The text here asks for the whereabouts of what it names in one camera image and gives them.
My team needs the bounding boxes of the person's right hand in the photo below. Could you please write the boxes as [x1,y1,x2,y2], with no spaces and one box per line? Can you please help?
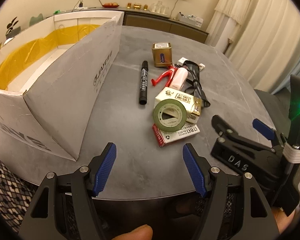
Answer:
[272,206,296,240]

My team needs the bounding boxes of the cluster of clear glass cups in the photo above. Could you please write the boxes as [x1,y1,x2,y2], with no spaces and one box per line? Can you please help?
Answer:
[150,1,169,14]

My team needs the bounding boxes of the person's patterned clothing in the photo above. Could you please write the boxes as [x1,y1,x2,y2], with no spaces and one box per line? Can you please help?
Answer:
[0,152,235,240]

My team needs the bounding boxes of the cream curtain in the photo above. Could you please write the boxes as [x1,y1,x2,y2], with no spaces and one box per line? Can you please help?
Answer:
[227,0,300,95]

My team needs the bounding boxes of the green tape roll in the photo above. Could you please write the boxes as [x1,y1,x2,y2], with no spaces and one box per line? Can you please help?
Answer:
[153,99,188,132]

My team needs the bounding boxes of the potted plant in white pot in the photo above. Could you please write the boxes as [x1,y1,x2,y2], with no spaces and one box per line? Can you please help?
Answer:
[5,17,22,39]

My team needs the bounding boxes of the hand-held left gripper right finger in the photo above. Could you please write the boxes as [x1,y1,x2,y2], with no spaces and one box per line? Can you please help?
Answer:
[182,143,282,240]

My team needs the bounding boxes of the black marker pen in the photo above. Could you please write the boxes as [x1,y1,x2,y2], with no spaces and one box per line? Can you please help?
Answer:
[139,60,150,105]

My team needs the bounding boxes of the person's left hand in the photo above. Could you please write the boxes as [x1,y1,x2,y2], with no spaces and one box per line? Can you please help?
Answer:
[106,224,153,240]

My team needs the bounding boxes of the pink plastic bottle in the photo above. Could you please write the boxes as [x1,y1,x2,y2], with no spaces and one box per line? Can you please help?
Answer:
[170,67,188,88]

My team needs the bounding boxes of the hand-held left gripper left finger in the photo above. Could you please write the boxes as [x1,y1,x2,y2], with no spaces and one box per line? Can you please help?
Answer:
[19,142,117,240]

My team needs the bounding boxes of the red toy figure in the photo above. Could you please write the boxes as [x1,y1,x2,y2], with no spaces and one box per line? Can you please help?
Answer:
[152,65,177,87]

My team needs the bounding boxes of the gold square tin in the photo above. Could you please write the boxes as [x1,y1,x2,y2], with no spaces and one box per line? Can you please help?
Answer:
[151,42,173,67]

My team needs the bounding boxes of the lace-covered white air conditioner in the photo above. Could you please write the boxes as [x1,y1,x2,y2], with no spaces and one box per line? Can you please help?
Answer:
[206,0,255,54]

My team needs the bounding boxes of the grey chair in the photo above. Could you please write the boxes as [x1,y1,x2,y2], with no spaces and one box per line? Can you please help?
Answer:
[254,89,290,133]

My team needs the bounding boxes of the grey TV cabinet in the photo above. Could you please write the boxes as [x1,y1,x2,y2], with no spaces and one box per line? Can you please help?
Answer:
[65,6,210,47]

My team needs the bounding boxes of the white desk organiser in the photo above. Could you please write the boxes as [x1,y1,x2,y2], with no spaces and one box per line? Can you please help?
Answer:
[176,12,204,27]

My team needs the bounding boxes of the white cardboard box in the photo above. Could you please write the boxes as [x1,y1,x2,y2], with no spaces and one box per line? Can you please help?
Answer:
[0,9,125,162]

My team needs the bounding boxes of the red and white staples box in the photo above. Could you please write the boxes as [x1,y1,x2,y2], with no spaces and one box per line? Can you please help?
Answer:
[152,123,199,147]

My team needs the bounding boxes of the black safety glasses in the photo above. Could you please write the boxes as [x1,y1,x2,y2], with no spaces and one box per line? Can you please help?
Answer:
[184,60,211,109]

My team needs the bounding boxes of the cream and gold pack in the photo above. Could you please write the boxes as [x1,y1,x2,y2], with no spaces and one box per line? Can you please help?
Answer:
[154,87,202,123]

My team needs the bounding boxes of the white power strip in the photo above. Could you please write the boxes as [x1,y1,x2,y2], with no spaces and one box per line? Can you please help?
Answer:
[72,1,87,11]

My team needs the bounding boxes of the green plastic stool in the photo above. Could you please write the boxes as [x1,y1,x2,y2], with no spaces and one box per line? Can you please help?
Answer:
[29,14,44,27]

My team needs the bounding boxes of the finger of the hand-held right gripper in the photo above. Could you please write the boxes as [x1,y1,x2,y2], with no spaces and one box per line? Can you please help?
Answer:
[252,119,287,148]
[211,114,277,154]

